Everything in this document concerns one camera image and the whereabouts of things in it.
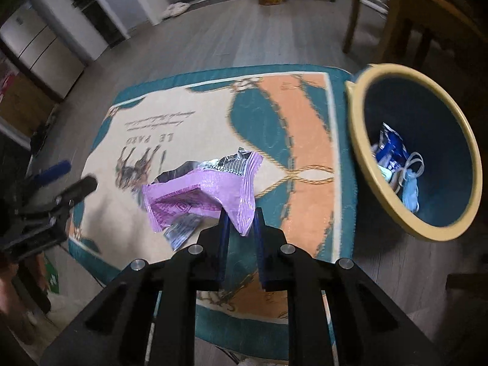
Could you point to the blue bin with yellow rim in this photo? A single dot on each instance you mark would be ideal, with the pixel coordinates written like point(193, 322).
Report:
point(438, 122)

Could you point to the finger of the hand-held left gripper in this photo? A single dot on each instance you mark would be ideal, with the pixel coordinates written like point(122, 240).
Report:
point(53, 170)
point(78, 190)

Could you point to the wooden chair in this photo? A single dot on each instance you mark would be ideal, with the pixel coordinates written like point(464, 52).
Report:
point(450, 15)
point(366, 11)

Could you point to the cardboard box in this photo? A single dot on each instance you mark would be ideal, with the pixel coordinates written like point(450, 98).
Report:
point(19, 99)

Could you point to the printed teal rug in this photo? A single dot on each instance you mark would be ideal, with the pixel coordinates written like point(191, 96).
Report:
point(297, 122)

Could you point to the purple snack wrapper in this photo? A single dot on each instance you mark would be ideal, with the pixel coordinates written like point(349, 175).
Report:
point(198, 190)

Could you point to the light blue face mask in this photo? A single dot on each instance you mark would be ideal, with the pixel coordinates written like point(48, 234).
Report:
point(411, 190)

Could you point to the person's left hand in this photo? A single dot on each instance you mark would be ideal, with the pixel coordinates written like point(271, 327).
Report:
point(36, 286)

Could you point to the white power strip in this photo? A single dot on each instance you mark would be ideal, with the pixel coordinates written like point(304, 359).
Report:
point(373, 5)

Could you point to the green and white packet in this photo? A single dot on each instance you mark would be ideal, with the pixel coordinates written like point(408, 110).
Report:
point(385, 175)

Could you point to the white cabinet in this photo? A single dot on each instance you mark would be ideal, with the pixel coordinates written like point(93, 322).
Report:
point(57, 42)

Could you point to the white slippers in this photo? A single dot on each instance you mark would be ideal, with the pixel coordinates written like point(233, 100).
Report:
point(175, 10)

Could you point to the blue snack packet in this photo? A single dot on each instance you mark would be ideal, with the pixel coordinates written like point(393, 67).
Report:
point(392, 146)

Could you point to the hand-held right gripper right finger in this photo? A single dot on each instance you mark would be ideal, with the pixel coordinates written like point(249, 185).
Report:
point(259, 236)

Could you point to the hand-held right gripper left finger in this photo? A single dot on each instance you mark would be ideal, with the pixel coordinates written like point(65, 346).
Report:
point(225, 236)

